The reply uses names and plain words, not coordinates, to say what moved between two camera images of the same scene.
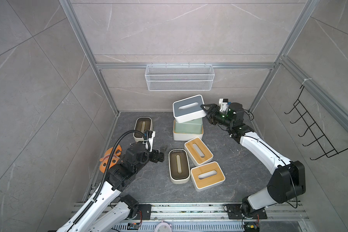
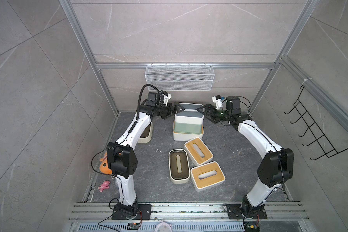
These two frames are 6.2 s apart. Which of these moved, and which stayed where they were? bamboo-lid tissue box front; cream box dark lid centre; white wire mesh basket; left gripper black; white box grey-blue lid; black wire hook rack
Moved: left gripper black; white box grey-blue lid
Stayed: black wire hook rack; bamboo-lid tissue box front; white wire mesh basket; cream box dark lid centre
